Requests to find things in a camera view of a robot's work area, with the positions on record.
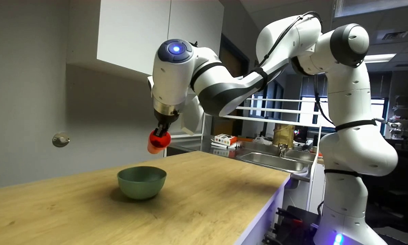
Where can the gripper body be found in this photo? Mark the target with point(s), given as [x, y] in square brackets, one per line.
[166, 118]

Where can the orange cup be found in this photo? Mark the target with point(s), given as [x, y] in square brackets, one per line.
[160, 140]

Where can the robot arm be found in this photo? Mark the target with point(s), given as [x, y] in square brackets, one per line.
[347, 102]

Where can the mint green bowl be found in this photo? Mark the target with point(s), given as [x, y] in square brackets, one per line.
[141, 183]

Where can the white and orange box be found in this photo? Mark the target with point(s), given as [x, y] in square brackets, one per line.
[225, 139]

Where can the dark wooden door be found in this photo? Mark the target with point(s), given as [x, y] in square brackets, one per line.
[236, 64]

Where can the steel sink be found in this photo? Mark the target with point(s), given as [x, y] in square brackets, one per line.
[273, 161]

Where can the steel tap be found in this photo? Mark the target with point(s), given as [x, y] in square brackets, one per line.
[282, 149]

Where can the ceiling light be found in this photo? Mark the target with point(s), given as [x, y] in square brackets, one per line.
[379, 58]

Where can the shelf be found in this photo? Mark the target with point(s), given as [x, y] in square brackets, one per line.
[406, 115]

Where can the ceiling air vent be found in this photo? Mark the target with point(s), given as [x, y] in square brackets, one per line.
[395, 35]

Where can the white wall cabinet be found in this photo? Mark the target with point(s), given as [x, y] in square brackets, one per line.
[132, 34]

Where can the round metal wall knob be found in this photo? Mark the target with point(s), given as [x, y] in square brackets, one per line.
[60, 140]

